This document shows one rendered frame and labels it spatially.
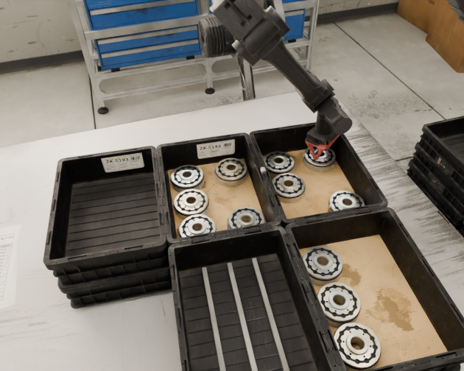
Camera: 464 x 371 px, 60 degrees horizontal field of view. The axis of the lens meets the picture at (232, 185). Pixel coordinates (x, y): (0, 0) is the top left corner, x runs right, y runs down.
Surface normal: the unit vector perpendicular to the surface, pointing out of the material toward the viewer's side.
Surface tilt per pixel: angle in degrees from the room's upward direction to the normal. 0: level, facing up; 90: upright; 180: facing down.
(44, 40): 90
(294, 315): 0
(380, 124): 0
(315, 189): 0
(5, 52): 90
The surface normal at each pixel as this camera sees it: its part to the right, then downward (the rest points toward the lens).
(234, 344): -0.02, -0.70
